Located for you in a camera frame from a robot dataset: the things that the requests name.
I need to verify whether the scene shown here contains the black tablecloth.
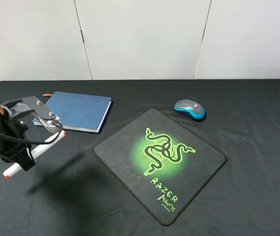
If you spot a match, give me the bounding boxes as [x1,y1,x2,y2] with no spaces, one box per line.
[0,79,280,236]

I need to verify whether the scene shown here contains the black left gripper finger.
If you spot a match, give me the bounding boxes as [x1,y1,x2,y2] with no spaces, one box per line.
[14,145,35,171]

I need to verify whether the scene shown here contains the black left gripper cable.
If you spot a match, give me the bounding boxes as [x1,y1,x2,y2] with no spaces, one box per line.
[0,122,64,146]

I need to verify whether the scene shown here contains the black green Razer mouse pad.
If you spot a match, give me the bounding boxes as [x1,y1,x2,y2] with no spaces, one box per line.
[93,109,227,226]

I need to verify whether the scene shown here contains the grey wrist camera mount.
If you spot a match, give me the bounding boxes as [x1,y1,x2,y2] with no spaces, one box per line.
[1,96,63,133]

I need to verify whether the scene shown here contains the grey and blue computer mouse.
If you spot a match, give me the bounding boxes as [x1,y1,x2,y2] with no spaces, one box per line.
[174,99,206,121]

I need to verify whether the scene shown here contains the blue hardcover notebook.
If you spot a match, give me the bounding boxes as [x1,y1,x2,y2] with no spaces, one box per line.
[46,91,112,133]

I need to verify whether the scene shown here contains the white marker pen red caps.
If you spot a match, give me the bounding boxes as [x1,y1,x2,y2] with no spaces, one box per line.
[2,130,66,178]

